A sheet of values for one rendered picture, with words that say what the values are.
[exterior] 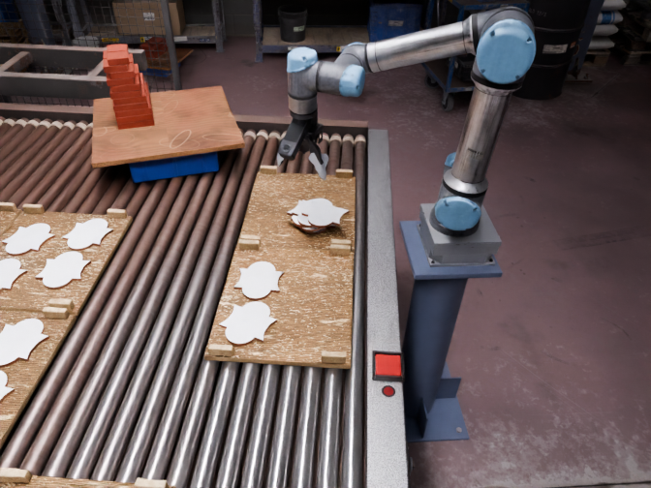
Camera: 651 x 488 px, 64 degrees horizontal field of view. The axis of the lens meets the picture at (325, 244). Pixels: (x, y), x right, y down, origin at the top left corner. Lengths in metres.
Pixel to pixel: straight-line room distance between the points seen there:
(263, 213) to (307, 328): 0.50
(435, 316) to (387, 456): 0.76
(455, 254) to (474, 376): 0.99
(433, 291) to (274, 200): 0.60
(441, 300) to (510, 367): 0.89
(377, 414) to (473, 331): 1.52
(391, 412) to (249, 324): 0.41
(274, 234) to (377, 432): 0.70
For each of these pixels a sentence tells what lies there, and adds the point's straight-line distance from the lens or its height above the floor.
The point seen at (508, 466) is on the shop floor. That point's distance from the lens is 2.32.
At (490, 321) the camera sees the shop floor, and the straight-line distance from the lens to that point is 2.76.
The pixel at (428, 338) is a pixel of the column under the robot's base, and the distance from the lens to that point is 1.92.
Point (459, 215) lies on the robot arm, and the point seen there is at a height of 1.14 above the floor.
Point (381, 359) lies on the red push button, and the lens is 1.30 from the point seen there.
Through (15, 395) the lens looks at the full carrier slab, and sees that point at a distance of 1.38.
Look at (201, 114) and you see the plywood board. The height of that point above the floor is 1.04.
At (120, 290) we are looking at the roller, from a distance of 1.54.
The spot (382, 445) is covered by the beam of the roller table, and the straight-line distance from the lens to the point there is 1.19.
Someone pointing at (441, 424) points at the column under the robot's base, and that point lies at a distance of 2.32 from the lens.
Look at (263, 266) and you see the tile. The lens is 1.49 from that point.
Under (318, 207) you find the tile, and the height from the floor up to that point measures 1.00.
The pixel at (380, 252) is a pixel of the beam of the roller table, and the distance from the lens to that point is 1.60.
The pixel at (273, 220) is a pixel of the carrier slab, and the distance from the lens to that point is 1.67.
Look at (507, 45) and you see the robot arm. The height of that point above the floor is 1.57.
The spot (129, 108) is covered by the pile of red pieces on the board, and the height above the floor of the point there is 1.11.
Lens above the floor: 1.95
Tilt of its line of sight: 40 degrees down
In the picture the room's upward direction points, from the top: 2 degrees clockwise
